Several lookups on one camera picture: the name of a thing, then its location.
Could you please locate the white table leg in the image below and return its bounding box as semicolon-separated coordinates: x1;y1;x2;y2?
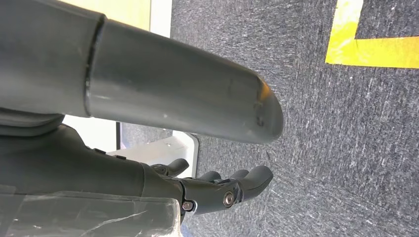
62;114;199;179

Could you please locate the yellow floor tape strip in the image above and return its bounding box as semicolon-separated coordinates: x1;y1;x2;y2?
326;0;419;69

